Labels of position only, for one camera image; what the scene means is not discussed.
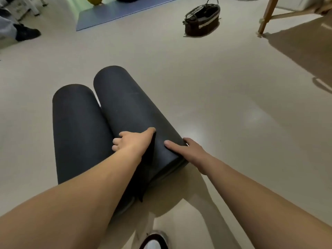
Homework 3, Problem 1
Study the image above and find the person's left hand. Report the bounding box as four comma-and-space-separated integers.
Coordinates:
112, 127, 157, 164

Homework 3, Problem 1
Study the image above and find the white plastic stool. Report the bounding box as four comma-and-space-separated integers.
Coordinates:
14, 0, 48, 17

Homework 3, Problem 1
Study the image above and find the wooden massage table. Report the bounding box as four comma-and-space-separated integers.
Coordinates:
257, 0, 332, 37

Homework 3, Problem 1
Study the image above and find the person's left forearm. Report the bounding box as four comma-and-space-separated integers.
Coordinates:
0, 150, 142, 249

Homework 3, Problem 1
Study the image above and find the person's right hand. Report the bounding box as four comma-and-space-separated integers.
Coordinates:
164, 137, 216, 175

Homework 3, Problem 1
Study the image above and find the person's right forearm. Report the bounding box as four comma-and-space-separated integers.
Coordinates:
203, 157, 332, 249

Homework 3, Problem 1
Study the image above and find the grey dotted fabric liner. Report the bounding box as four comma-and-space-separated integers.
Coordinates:
186, 4, 221, 29

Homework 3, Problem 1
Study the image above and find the grey yoga mat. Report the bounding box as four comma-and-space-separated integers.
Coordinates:
93, 65, 189, 203
52, 84, 137, 215

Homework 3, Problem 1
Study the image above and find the blue yoga mat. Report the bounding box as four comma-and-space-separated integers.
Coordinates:
75, 0, 182, 31

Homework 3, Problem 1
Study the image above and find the dark wicker basket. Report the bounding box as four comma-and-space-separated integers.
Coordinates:
183, 0, 221, 37

